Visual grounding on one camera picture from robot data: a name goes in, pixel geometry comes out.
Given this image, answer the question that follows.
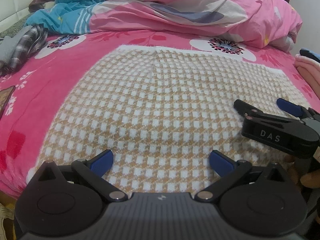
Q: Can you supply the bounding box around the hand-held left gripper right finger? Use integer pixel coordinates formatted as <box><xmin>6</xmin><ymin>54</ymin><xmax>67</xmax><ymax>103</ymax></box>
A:
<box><xmin>194</xmin><ymin>150</ymin><xmax>287</xmax><ymax>202</ymax></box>

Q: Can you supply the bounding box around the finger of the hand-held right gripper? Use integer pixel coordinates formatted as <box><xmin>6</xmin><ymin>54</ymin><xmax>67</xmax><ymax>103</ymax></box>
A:
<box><xmin>234</xmin><ymin>99</ymin><xmax>308</xmax><ymax>125</ymax></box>
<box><xmin>276</xmin><ymin>98</ymin><xmax>320</xmax><ymax>121</ymax></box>

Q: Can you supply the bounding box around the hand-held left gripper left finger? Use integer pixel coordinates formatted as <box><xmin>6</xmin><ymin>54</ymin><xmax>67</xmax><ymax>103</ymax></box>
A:
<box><xmin>36</xmin><ymin>149</ymin><xmax>128</xmax><ymax>202</ymax></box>

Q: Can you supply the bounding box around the beige houndstooth fleece-lined coat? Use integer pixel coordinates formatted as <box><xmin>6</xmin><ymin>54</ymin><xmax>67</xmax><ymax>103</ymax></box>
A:
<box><xmin>27</xmin><ymin>45</ymin><xmax>315</xmax><ymax>198</ymax></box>

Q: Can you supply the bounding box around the person's right hand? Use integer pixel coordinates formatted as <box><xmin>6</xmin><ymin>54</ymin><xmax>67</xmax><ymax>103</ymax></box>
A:
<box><xmin>285</xmin><ymin>154</ymin><xmax>320</xmax><ymax>188</ymax></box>

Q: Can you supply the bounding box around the pink folded garment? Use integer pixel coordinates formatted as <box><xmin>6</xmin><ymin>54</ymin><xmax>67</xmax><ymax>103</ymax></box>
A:
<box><xmin>294</xmin><ymin>55</ymin><xmax>320</xmax><ymax>93</ymax></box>

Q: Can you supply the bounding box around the navy folded garment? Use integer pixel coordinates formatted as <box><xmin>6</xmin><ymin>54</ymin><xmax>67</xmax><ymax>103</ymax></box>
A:
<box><xmin>299</xmin><ymin>49</ymin><xmax>320</xmax><ymax>62</ymax></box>

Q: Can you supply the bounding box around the dark brown phone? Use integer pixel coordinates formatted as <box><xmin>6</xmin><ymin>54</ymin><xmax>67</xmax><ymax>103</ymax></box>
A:
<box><xmin>0</xmin><ymin>85</ymin><xmax>17</xmax><ymax>119</ymax></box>

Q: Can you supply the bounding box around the pink and blue floral quilt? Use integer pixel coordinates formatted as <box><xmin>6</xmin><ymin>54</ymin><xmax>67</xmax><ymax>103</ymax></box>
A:
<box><xmin>25</xmin><ymin>0</ymin><xmax>303</xmax><ymax>53</ymax></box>

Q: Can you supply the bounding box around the grey plaid garment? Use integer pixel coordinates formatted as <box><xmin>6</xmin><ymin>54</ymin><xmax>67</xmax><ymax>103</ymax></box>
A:
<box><xmin>0</xmin><ymin>24</ymin><xmax>48</xmax><ymax>72</ymax></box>

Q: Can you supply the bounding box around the plain grey garment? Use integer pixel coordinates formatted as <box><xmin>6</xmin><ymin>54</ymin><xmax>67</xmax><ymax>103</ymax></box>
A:
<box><xmin>0</xmin><ymin>27</ymin><xmax>33</xmax><ymax>65</ymax></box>

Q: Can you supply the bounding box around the green patterned pillow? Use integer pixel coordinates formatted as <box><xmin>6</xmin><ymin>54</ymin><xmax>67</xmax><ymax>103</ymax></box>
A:
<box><xmin>0</xmin><ymin>14</ymin><xmax>32</xmax><ymax>39</ymax></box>

